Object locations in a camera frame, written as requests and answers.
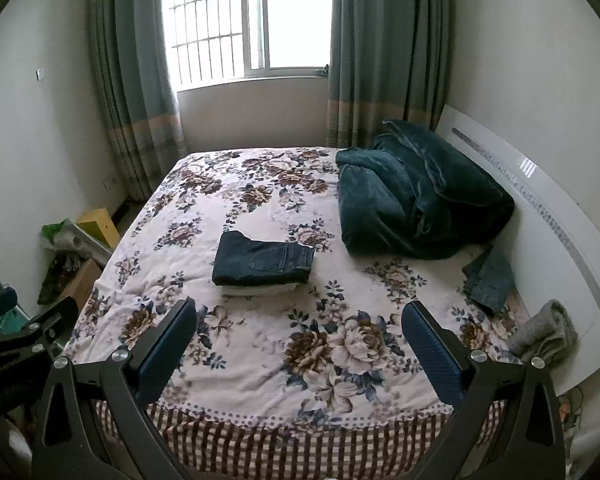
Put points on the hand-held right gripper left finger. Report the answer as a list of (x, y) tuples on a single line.
[(167, 350)]

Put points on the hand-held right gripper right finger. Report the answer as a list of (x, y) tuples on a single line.
[(432, 350)]

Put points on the dark blue pants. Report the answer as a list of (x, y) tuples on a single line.
[(255, 260)]

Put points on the dark patterned bag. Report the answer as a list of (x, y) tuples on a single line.
[(55, 275)]

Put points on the cardboard box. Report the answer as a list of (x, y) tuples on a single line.
[(82, 280)]

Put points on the clear plastic bag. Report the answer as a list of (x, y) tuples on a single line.
[(65, 237)]

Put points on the small denim garment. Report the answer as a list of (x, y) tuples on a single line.
[(490, 280)]

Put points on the white folded garment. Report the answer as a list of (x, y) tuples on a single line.
[(260, 290)]

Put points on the yellow box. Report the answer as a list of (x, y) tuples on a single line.
[(100, 225)]

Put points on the floral bedspread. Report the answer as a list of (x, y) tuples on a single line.
[(280, 360)]

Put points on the grey cloth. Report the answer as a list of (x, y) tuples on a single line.
[(545, 330)]

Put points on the brown checked bed sheet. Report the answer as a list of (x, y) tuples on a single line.
[(280, 445)]

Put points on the teal plush blanket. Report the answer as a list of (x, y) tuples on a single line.
[(405, 200)]

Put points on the white headboard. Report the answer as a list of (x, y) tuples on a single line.
[(555, 200)]

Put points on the teal striped curtain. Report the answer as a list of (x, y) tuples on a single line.
[(380, 50), (130, 85)]

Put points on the window security grille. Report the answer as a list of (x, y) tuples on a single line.
[(205, 30)]

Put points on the window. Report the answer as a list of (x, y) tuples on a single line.
[(290, 10)]

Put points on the wall socket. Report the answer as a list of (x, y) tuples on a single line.
[(110, 182)]

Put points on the wall switch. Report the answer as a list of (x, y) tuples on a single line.
[(41, 74)]

